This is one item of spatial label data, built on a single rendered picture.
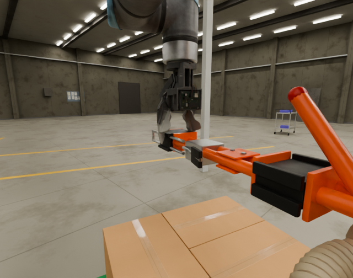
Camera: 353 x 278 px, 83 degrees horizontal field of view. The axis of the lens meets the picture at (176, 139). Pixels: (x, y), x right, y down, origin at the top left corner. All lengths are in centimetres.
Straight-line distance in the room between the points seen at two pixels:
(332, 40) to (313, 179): 1611
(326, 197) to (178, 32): 42
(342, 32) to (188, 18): 1590
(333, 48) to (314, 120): 1595
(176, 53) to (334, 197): 41
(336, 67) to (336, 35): 185
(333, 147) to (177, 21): 40
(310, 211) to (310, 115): 11
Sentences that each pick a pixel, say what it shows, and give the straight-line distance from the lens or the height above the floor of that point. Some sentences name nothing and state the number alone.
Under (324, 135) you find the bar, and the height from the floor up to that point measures 129.
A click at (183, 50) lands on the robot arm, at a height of 145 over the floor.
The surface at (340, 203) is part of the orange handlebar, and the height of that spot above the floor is 123.
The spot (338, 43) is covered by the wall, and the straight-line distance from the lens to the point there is 1623.
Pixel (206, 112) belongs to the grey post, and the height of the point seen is 114.
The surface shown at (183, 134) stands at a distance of 54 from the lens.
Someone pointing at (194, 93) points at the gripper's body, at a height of 135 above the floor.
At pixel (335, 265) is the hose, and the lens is 26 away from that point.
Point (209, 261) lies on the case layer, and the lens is 118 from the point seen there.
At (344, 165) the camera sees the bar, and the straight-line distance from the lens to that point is 29.
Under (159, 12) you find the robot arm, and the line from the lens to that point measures 52.
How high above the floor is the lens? 133
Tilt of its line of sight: 11 degrees down
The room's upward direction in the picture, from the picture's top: straight up
